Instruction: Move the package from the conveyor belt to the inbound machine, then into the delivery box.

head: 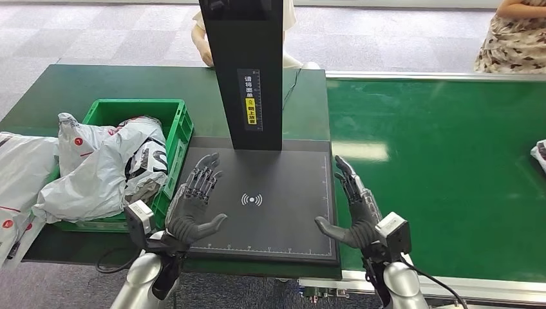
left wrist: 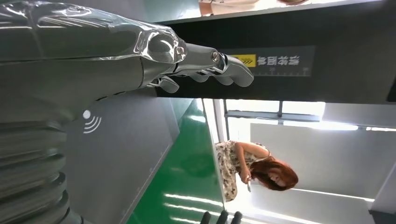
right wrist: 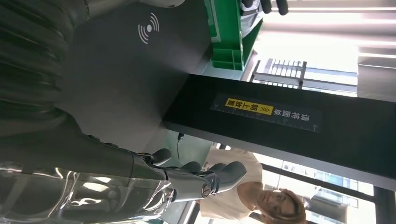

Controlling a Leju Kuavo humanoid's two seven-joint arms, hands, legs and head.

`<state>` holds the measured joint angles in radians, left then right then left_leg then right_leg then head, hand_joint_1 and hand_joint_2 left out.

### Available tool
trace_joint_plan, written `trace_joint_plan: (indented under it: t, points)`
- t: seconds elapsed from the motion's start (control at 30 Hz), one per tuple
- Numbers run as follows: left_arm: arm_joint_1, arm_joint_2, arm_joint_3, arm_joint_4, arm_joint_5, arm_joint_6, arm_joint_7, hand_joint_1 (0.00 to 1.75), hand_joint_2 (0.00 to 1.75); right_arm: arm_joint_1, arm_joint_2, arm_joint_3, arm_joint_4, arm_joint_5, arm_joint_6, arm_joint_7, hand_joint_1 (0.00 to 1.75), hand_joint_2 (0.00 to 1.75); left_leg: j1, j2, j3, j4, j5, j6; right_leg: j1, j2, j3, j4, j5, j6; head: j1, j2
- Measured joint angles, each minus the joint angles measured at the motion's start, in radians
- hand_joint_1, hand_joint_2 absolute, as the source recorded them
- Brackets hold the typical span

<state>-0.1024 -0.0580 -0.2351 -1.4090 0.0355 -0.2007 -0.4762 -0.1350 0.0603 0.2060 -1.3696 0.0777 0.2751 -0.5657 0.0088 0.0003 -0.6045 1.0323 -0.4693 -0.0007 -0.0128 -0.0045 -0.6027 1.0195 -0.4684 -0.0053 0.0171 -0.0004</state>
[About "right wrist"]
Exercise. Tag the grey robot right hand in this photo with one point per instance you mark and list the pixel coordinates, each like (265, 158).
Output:
(77, 173)

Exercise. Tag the green plastic crate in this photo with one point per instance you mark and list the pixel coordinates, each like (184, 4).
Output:
(227, 31)

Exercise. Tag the black yellow ruler label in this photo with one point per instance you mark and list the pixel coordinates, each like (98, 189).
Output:
(266, 112)

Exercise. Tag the person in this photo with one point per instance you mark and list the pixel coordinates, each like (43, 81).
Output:
(229, 198)

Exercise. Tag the black scanner column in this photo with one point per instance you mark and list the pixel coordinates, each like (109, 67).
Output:
(340, 142)

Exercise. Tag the black scanner base plate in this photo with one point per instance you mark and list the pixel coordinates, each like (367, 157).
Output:
(123, 77)

